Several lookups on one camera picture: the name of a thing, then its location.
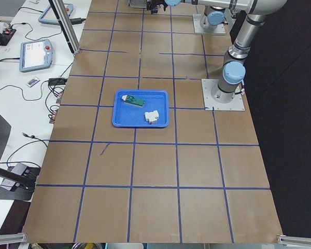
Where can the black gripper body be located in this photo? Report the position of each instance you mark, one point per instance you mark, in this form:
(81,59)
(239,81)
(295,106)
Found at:
(154,8)

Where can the red mushroom push button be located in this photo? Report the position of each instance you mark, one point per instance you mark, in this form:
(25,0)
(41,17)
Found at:
(154,10)

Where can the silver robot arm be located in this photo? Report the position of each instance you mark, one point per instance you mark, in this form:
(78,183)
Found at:
(213,16)
(233,71)

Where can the black device with red button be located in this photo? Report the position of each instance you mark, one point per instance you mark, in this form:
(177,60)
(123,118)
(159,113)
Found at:
(6,35)

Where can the white grey circuit breaker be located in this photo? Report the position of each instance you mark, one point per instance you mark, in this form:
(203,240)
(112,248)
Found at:
(152,117)

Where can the blue plastic tray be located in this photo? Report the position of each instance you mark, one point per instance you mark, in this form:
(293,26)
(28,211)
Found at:
(127,115)

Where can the black power adapter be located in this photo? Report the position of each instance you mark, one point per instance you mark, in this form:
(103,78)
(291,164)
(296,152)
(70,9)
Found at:
(59,81)

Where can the near teach pendant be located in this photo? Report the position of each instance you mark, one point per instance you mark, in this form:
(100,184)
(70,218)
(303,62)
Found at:
(35,55)

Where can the small remote control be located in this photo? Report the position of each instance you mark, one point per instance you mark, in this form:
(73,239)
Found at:
(32,82)

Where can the grey hub box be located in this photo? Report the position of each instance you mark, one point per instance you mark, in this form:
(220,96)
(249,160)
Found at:
(19,169)

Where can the wire mesh shelf rack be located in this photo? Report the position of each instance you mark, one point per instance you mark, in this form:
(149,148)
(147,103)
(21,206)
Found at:
(137,3)

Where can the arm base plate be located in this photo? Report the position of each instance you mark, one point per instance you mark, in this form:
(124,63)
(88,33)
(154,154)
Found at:
(220,30)
(215,99)

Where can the aluminium frame post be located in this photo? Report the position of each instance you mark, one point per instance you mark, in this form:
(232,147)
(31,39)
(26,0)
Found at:
(65,24)

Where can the green electrical switch module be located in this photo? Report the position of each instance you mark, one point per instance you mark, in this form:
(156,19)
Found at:
(129,99)

